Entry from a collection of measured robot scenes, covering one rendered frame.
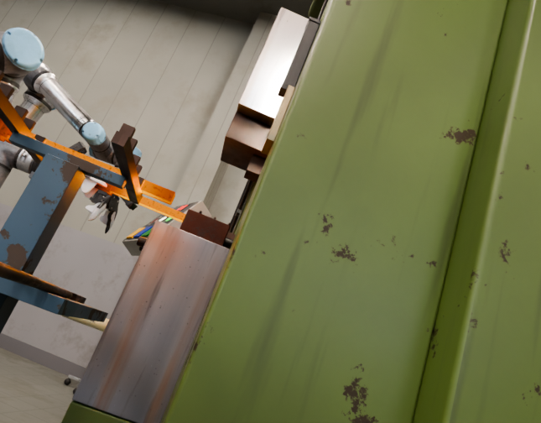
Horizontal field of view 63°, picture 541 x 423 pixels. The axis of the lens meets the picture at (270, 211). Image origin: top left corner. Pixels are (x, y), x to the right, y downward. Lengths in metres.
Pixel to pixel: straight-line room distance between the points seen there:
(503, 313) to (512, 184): 0.27
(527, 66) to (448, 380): 0.71
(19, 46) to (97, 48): 4.75
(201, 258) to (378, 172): 0.48
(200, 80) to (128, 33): 1.21
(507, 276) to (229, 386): 0.56
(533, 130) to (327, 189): 0.46
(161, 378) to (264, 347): 0.34
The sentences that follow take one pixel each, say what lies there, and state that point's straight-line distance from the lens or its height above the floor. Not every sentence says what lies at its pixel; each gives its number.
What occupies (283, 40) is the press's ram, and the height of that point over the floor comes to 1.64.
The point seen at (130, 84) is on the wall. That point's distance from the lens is 5.76.
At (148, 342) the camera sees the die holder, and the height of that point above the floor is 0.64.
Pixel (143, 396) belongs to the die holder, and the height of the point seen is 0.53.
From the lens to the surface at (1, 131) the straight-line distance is 1.05.
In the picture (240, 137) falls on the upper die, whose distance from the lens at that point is 1.40.
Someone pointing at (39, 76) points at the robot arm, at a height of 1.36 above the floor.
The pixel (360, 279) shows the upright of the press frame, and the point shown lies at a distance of 0.93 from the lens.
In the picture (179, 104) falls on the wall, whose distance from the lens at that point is 5.41.
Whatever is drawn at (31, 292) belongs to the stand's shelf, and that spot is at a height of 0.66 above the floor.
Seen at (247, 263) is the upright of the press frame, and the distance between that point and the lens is 0.87.
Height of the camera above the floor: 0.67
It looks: 19 degrees up
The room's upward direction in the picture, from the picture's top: 21 degrees clockwise
